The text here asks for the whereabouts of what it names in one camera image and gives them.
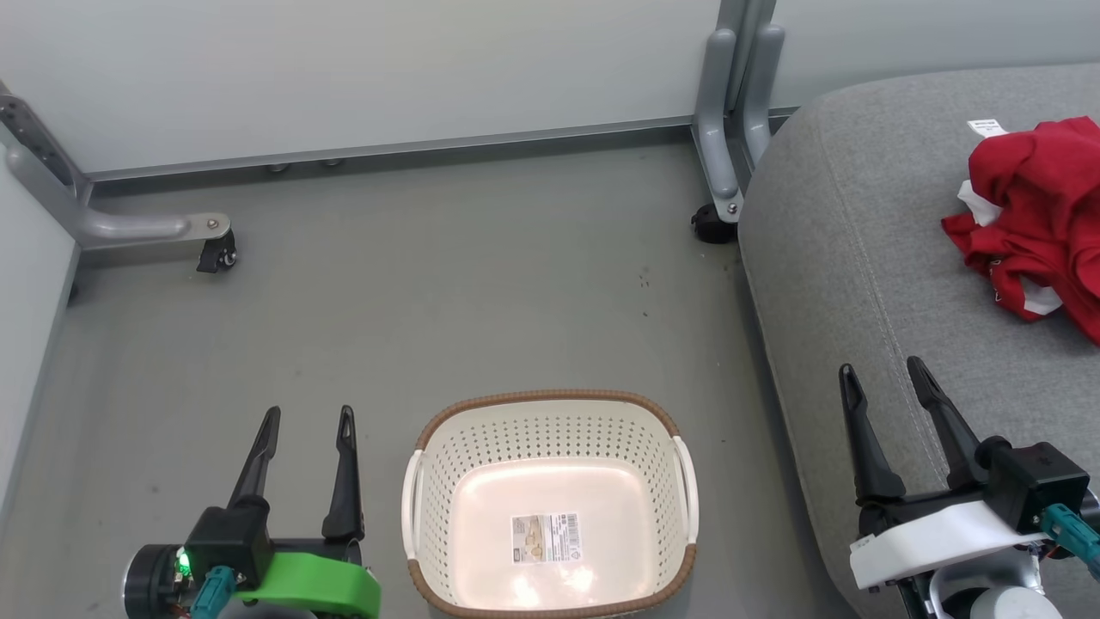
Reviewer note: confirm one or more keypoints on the white fabric tag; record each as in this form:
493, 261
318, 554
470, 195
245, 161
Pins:
986, 127

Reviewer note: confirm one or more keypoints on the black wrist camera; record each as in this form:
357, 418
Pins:
223, 533
1040, 481

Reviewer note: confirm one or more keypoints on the narrow white partition panel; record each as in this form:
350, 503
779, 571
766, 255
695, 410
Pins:
30, 301

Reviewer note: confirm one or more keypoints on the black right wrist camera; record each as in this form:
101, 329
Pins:
1040, 481

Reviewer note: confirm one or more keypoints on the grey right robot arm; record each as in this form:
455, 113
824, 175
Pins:
988, 602

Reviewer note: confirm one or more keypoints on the wide white partition panel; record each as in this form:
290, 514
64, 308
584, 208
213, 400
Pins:
344, 69

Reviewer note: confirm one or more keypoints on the long grey metal partition leg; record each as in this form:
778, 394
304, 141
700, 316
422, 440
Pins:
129, 228

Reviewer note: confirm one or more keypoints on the red and white garment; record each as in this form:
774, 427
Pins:
1048, 206

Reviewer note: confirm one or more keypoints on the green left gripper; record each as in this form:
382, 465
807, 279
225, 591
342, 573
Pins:
318, 589

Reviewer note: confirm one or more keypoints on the grey fabric sofa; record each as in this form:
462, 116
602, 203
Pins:
859, 258

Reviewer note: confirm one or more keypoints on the printed product label sticker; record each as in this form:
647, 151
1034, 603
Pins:
546, 538

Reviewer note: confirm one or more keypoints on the black caster wheel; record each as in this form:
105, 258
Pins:
216, 254
711, 225

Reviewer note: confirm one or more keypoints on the grey metal partition post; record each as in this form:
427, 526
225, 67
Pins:
715, 112
760, 77

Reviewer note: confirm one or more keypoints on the white perforated laundry basket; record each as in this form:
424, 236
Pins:
481, 481

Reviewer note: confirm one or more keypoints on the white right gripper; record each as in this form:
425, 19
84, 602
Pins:
937, 537

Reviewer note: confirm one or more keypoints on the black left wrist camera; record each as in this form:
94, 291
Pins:
223, 533

